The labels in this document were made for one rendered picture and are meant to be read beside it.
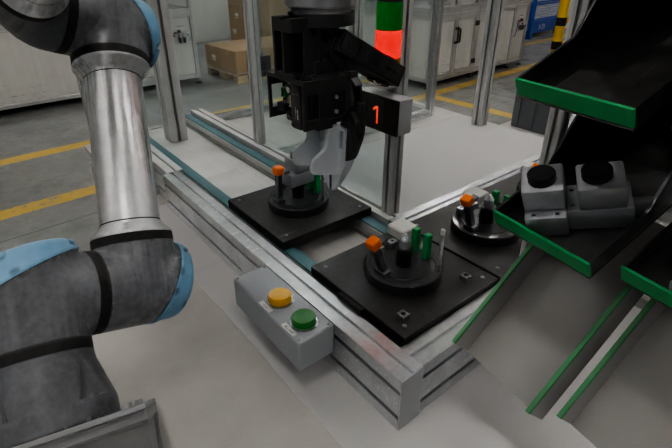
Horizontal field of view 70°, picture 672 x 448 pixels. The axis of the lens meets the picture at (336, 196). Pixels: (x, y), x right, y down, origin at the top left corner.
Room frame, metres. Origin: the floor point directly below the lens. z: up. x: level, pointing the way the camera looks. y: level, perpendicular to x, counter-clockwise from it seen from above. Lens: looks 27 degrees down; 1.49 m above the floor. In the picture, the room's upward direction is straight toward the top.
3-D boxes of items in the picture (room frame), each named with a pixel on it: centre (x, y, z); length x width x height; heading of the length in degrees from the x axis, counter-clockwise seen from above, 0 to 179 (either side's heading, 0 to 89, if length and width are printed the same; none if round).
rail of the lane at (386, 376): (0.83, 0.17, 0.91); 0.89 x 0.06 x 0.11; 39
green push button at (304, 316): (0.59, 0.05, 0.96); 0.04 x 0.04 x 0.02
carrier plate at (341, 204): (0.98, 0.09, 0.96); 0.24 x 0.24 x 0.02; 39
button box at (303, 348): (0.64, 0.10, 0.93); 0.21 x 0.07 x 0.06; 39
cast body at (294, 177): (0.98, 0.08, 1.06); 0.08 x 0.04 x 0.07; 130
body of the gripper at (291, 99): (0.53, 0.02, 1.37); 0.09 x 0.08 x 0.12; 129
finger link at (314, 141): (0.54, 0.03, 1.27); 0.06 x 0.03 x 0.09; 129
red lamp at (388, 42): (0.93, -0.10, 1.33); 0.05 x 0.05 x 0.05
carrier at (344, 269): (0.71, -0.12, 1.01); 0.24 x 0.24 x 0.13; 39
